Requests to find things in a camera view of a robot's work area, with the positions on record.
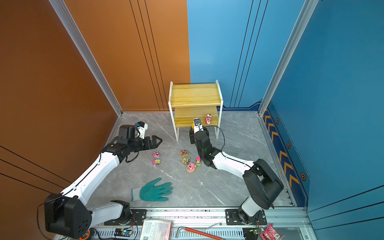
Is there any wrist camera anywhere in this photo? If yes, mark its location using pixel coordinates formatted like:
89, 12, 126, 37
135, 122, 148, 139
194, 118, 204, 134

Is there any pink green toy vehicle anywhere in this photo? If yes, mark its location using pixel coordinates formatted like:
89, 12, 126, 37
196, 157, 201, 167

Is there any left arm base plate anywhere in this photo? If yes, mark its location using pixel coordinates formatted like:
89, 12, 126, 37
104, 209, 147, 227

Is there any pink bear toy yellow base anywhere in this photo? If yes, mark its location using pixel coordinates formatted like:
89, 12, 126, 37
186, 163, 197, 173

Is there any yellow wooden two-tier shelf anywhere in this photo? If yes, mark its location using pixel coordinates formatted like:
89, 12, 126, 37
168, 80, 224, 141

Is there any green circuit board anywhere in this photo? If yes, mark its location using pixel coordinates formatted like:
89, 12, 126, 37
114, 228, 133, 238

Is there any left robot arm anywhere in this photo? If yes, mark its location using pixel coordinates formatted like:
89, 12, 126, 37
43, 122, 163, 239

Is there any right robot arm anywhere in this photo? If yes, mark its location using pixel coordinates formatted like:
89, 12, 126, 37
189, 126, 284, 225

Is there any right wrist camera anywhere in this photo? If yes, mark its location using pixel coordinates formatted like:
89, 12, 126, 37
194, 118, 204, 134

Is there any plastic bag with papers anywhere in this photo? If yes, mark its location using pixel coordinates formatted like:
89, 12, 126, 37
140, 219, 173, 240

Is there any small board right edge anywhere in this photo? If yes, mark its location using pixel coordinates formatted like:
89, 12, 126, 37
243, 228, 259, 240

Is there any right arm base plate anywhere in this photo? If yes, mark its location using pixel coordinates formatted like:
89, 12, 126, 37
225, 209, 267, 226

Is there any orange tape measure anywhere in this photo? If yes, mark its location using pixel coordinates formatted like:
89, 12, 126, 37
79, 230, 92, 240

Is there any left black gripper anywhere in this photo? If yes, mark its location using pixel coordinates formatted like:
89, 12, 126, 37
128, 135, 162, 154

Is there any red handled hex wrench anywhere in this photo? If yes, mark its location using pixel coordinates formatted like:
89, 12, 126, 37
176, 227, 224, 240

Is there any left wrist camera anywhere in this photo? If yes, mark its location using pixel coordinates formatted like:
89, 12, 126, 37
135, 122, 148, 139

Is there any pink toy car upper left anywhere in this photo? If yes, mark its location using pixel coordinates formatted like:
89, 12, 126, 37
153, 153, 161, 159

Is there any pink green toy car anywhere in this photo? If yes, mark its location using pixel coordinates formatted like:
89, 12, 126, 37
153, 159, 161, 165

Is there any orange toy car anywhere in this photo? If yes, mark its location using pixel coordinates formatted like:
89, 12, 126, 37
180, 150, 189, 158

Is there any pink snack packet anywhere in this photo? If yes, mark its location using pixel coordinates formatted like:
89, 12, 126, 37
260, 224, 284, 240

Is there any pink strawberry bear toy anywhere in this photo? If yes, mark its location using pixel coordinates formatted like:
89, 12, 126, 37
205, 114, 212, 125

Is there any green orange toy truck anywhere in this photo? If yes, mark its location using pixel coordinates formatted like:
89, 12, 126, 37
182, 157, 191, 166

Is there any green rubber work glove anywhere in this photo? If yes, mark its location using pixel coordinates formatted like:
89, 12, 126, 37
132, 178, 173, 202

